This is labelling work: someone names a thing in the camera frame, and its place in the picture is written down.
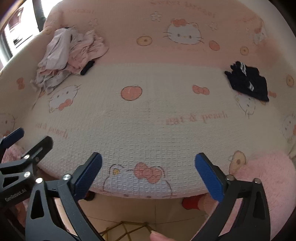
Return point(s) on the navy folded clothing white stripes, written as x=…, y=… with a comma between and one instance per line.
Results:
x=245, y=81

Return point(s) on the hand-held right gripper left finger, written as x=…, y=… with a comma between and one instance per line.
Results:
x=89, y=176

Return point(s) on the pink cat print blanket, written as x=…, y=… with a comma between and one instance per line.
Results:
x=148, y=115

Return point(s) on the red fabric item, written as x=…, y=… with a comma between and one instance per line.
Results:
x=190, y=202

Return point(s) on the black metal bar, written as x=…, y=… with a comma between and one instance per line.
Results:
x=38, y=11

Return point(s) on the window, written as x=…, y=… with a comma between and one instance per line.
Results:
x=20, y=30

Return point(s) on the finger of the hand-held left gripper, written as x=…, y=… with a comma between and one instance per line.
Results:
x=42, y=144
x=15, y=135

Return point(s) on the person's right hand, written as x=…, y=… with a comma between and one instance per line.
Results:
x=159, y=237

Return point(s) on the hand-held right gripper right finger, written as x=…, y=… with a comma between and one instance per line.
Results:
x=209, y=178

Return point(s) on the pink fluffy pajamas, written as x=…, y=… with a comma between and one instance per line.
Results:
x=266, y=166

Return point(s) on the white shirt with navy trim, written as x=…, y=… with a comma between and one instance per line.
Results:
x=55, y=51

